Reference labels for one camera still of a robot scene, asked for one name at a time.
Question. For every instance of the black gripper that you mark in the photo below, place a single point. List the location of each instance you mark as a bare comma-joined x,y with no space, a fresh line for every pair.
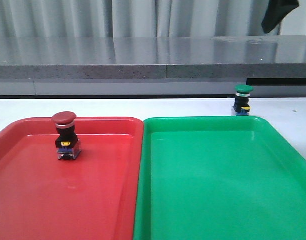
276,11

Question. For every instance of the grey stone counter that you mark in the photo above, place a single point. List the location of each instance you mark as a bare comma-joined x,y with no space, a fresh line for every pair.
90,67

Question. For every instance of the green mushroom push button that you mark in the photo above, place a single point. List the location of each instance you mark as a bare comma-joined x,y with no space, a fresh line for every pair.
241,106

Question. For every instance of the green plastic tray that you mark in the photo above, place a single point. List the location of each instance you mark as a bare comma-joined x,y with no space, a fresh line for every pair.
219,178

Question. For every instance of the grey pleated curtain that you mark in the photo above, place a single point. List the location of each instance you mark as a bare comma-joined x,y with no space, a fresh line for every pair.
130,18

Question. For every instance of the red mushroom push button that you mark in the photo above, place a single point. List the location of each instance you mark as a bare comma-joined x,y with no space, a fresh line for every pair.
67,144

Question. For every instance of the red plastic tray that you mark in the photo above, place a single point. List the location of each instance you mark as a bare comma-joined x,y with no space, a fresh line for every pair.
92,197

